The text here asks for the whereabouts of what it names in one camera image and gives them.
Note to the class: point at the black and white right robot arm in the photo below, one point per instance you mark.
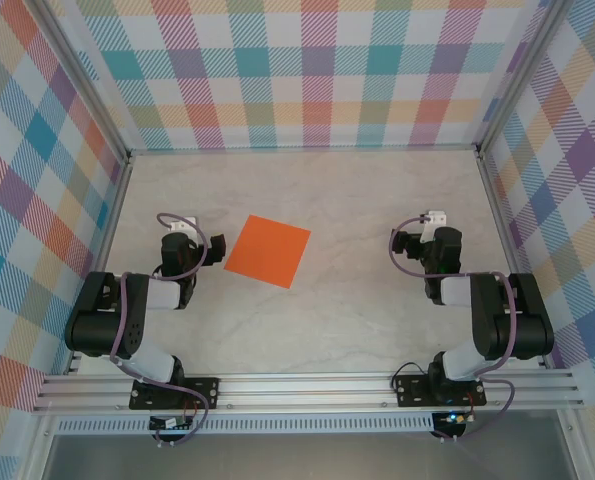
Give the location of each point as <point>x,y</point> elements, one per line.
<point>522,320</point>

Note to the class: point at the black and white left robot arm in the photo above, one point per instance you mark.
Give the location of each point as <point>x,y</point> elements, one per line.
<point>102,320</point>

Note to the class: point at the aluminium mounting rail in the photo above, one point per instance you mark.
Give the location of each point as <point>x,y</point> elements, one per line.
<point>302,390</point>

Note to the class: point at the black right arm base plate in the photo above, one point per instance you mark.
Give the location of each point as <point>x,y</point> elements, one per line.
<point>412,390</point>

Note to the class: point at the orange paper sheet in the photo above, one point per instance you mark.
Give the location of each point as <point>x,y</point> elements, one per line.
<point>269,250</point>

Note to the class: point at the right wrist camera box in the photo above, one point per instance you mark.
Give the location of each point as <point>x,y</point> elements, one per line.
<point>437,217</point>

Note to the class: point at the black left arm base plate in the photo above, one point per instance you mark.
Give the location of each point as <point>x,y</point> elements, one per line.
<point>207,390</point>

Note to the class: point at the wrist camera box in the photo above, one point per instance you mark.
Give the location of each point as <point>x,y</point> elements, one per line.
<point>437,217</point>
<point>186,223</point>

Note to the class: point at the grey metal panel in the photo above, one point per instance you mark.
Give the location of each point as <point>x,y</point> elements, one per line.
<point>302,460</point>

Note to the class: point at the aluminium frame post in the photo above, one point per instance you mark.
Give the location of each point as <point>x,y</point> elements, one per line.
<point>519,75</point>
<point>82,80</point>

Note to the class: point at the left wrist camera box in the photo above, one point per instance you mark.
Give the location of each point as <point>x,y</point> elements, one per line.
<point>186,223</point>

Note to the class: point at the aluminium side rail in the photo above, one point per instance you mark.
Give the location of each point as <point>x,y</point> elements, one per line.
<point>102,260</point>
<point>512,260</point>

